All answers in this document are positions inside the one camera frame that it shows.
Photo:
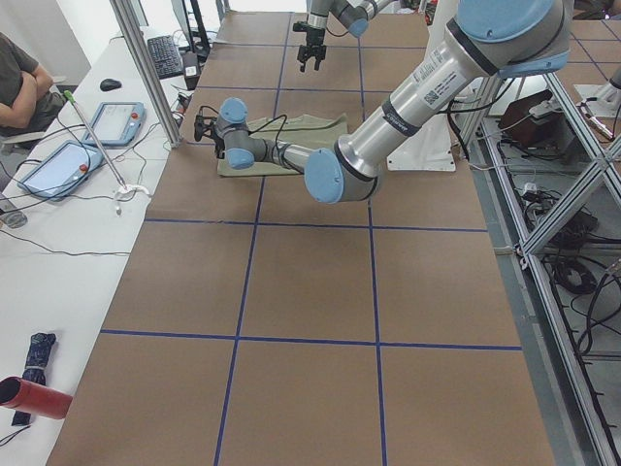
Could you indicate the upper teach pendant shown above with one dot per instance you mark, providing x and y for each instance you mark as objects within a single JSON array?
[{"x": 116, "y": 124}]

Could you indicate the brown box under frame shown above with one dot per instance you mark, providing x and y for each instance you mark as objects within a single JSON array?
[{"x": 530, "y": 120}]

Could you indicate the black computer mouse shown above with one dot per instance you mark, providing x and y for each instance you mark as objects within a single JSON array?
[{"x": 109, "y": 85}]

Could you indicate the aluminium frame post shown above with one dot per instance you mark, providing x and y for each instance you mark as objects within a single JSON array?
[{"x": 132, "y": 33}]

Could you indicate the red bottle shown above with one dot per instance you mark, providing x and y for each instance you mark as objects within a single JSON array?
[{"x": 34, "y": 398}]

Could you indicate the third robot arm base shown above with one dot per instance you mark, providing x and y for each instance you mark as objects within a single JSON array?
[{"x": 601, "y": 100}]

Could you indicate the long grabber stick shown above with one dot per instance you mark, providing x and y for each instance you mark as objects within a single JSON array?
[{"x": 125, "y": 188}]

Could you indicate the dark blue folded cloth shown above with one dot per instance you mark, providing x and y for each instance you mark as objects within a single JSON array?
[{"x": 37, "y": 358}]

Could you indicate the lower teach pendant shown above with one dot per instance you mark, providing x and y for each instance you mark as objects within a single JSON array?
[{"x": 59, "y": 174}]

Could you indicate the teach pendant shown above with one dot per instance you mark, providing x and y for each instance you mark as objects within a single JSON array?
[
  {"x": 116, "y": 124},
  {"x": 59, "y": 174}
]

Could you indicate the olive green t-shirt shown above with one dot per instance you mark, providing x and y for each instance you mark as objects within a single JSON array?
[{"x": 313, "y": 132}]

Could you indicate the white mounting plate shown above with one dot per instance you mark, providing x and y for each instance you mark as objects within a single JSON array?
[{"x": 428, "y": 150}]

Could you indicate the seated person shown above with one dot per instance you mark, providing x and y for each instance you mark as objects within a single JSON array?
[{"x": 27, "y": 103}]

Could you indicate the black keyboard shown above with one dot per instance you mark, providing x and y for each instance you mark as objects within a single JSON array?
[{"x": 165, "y": 56}]

